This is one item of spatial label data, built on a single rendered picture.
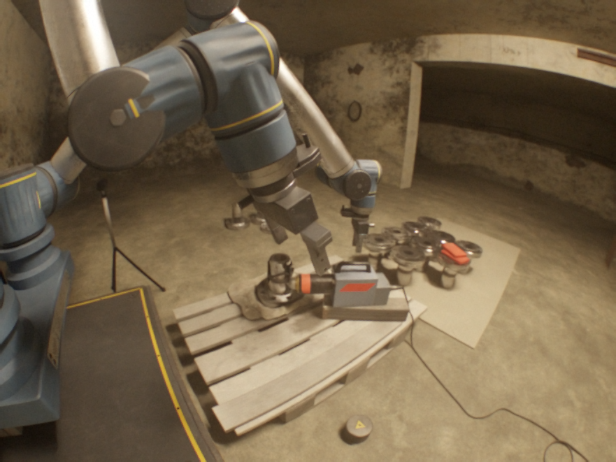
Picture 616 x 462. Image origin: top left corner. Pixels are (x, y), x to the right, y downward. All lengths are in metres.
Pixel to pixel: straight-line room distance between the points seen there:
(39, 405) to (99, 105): 0.54
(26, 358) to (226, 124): 0.59
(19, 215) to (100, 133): 0.70
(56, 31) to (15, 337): 0.55
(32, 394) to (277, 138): 0.64
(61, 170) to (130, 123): 0.86
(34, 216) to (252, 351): 1.01
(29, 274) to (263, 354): 0.97
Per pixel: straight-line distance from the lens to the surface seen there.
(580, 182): 9.74
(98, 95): 0.28
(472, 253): 2.25
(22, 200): 0.95
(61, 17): 0.49
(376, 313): 1.39
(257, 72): 0.34
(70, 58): 0.47
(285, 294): 1.45
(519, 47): 4.71
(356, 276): 1.27
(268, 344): 1.25
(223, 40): 0.33
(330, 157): 0.82
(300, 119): 0.78
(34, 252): 0.97
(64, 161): 1.11
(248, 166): 0.35
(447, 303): 1.96
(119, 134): 0.28
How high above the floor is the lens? 1.07
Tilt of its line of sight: 23 degrees down
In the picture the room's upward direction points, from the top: 3 degrees clockwise
